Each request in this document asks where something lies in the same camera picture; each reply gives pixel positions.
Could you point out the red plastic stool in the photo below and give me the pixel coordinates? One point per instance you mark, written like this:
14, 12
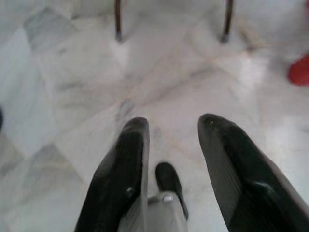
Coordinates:
300, 71

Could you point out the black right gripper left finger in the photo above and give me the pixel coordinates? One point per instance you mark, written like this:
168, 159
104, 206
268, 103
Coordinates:
118, 174

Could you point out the orange marble folding table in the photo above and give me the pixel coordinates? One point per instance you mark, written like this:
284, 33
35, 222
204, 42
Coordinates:
118, 19

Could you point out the grey robot leg black foot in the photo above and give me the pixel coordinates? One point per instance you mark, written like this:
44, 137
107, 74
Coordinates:
169, 178

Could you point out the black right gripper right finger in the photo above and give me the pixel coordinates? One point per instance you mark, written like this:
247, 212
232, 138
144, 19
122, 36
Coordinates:
243, 174

